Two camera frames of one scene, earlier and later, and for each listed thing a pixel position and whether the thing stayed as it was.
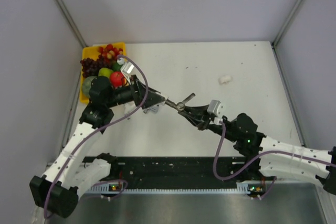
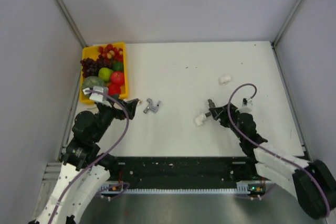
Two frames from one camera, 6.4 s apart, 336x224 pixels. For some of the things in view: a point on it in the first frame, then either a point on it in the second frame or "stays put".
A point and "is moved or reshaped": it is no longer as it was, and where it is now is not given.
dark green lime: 116,66 stays put
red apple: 116,78 stays put
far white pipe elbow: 223,80 stays put
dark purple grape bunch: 91,67 stays put
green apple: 105,72 stays put
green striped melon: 86,85 stays put
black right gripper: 206,117 to 219,113
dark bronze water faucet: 179,106 is moved or reshaped
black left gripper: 137,85 to 130,106
